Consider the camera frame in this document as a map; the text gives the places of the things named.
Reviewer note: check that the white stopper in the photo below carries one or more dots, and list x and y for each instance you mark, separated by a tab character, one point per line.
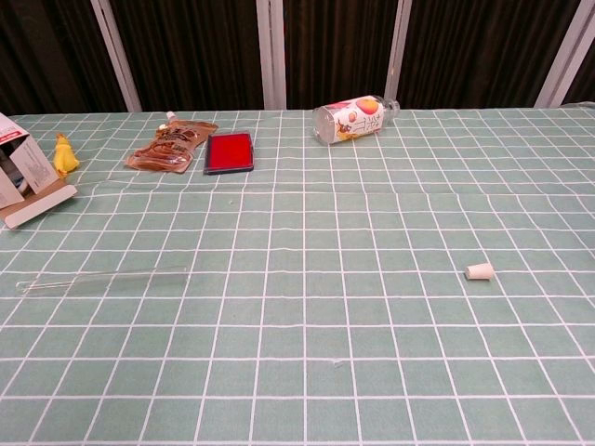
479	271

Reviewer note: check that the transparent glass test tube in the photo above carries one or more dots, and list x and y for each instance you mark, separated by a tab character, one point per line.
93	280

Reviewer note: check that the green checked tablecloth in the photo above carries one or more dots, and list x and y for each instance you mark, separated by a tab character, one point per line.
297	302

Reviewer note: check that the red ink pad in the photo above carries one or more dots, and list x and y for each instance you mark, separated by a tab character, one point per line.
229	153

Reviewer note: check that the clear bottle with mango label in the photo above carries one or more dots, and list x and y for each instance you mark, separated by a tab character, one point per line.
353	121

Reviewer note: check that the brown spout pouch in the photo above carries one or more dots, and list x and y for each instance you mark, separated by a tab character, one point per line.
167	146

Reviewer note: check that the dark curtain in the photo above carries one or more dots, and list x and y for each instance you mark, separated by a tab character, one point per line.
195	51

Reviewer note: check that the yellow rubber toy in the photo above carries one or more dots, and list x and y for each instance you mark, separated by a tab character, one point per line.
65	158

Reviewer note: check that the white cardboard box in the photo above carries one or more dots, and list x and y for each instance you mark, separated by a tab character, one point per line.
32	162

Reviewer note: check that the white frame post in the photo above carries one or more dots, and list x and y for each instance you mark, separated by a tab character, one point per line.
398	51
116	56
564	51
271	56

